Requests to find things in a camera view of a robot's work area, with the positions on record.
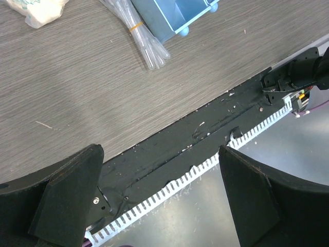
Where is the blue compartment box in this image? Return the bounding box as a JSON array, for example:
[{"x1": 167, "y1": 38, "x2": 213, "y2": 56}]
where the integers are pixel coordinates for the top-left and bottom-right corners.
[{"x1": 132, "y1": 0, "x2": 218, "y2": 43}]

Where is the crumpled plastic bag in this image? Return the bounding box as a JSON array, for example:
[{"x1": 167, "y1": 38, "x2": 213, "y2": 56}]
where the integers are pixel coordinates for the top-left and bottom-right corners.
[{"x1": 1, "y1": 0, "x2": 69, "y2": 29}]

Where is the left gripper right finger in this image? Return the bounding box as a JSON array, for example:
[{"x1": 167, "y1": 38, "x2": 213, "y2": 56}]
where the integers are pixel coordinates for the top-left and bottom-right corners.
[{"x1": 219, "y1": 145, "x2": 328, "y2": 246}]

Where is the bundle of plastic pipettes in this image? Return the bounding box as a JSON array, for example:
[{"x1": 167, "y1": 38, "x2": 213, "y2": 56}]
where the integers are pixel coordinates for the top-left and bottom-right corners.
[{"x1": 101, "y1": 0, "x2": 170, "y2": 70}]

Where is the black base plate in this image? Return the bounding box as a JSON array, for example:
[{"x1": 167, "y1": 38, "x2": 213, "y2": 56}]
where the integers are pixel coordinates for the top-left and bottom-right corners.
[{"x1": 87, "y1": 69, "x2": 284, "y2": 230}]

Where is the white slotted cable duct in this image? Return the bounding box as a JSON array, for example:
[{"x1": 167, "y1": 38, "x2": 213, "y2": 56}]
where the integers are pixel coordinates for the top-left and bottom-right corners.
[{"x1": 84, "y1": 106, "x2": 292, "y2": 246}]

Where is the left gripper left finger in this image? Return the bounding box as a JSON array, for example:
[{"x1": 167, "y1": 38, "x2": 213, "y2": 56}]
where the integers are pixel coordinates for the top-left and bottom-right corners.
[{"x1": 1, "y1": 144, "x2": 104, "y2": 246}]

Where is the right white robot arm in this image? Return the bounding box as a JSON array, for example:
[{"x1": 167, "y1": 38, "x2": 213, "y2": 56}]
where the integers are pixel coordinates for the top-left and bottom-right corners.
[{"x1": 262, "y1": 47, "x2": 328, "y2": 104}]

